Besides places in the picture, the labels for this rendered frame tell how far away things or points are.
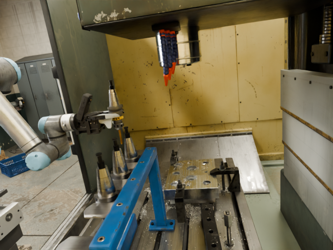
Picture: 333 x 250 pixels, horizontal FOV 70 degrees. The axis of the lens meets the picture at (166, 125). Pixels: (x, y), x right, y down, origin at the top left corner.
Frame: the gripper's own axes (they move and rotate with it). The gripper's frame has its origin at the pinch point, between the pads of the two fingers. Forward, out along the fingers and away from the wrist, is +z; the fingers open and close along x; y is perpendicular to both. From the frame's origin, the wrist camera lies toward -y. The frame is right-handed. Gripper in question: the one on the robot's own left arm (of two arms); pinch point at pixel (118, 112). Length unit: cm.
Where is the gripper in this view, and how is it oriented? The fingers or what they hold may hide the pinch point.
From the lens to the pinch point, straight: 98.9
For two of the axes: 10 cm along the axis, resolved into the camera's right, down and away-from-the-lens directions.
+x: -1.3, 2.8, -9.5
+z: 9.8, -0.9, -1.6
